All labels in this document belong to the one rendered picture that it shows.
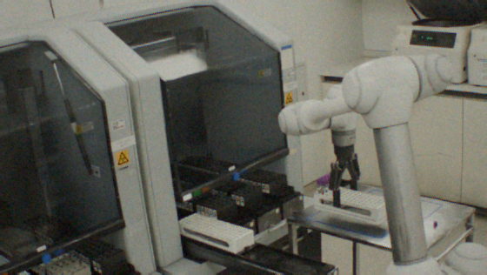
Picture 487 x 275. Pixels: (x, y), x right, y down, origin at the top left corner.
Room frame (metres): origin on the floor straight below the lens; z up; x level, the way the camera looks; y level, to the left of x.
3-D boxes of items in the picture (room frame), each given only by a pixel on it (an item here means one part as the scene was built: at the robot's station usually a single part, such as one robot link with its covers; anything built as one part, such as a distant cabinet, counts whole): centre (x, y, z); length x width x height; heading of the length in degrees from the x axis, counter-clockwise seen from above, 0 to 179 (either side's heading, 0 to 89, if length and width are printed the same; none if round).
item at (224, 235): (2.11, 0.13, 0.83); 0.30 x 0.10 x 0.06; 46
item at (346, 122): (2.15, -0.34, 1.25); 0.13 x 0.11 x 0.16; 110
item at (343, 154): (2.15, -0.36, 1.07); 0.08 x 0.07 x 0.09; 134
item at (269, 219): (2.56, 0.15, 0.78); 0.73 x 0.14 x 0.09; 46
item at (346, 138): (2.15, -0.36, 1.14); 0.09 x 0.09 x 0.06
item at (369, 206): (2.13, -0.38, 0.89); 0.30 x 0.10 x 0.06; 44
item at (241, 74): (2.51, 0.21, 1.28); 0.61 x 0.51 x 0.63; 136
